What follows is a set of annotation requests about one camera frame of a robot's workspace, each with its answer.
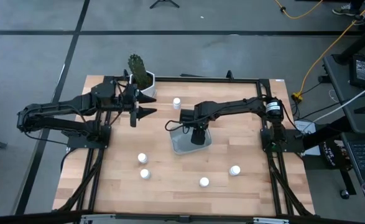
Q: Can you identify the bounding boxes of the green cactus plant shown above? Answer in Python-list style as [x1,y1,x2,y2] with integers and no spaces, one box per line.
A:
[127,54,152,90]

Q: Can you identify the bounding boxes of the black overhead mount bar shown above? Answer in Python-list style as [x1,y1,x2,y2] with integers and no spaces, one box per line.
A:
[0,210,365,224]

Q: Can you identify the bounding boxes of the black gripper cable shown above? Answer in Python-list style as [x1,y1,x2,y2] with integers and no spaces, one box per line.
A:
[165,119,190,133]

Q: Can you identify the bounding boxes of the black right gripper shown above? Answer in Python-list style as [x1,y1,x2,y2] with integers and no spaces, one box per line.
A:
[179,108,213,146]

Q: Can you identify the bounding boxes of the black power adapter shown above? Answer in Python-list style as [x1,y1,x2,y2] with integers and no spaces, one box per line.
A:
[349,54,365,88]

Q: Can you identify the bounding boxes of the black printed bag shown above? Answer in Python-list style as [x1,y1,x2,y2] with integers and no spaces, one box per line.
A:
[318,139,354,170]

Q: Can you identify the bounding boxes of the black tripod legs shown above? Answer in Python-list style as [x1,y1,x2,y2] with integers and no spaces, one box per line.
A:
[149,0,180,9]

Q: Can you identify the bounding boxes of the black desk leg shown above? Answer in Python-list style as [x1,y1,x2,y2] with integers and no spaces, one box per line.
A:
[333,17,365,65]

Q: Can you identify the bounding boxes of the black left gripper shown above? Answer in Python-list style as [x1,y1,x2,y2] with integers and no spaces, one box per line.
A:
[116,84,158,128]

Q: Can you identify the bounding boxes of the dark grey side desk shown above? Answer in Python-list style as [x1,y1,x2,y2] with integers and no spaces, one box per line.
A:
[321,53,365,134]

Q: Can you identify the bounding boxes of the white cable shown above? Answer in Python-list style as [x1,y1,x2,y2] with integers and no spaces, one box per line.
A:
[312,79,365,123]

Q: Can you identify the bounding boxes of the long yellow extension cable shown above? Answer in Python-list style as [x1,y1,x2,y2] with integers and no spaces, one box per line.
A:
[291,5,365,103]

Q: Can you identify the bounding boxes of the black aluminium table frame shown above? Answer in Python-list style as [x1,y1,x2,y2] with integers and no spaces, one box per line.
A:
[57,70,314,218]

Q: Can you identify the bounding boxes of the white paper sheet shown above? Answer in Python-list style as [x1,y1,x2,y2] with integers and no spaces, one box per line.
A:
[293,119,317,135]

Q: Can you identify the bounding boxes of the white angular plant pot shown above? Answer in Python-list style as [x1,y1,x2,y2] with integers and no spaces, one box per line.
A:
[129,70,157,98]

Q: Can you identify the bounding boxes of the grey translucent plastic basket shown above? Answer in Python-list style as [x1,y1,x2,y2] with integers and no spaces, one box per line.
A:
[169,125,213,156]

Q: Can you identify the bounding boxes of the person's shoe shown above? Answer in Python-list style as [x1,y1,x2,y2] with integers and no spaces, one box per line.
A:
[331,2,360,17]
[353,11,365,26]

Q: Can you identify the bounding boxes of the short yellow extension cable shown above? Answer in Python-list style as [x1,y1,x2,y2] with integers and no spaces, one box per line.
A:
[274,0,325,20]

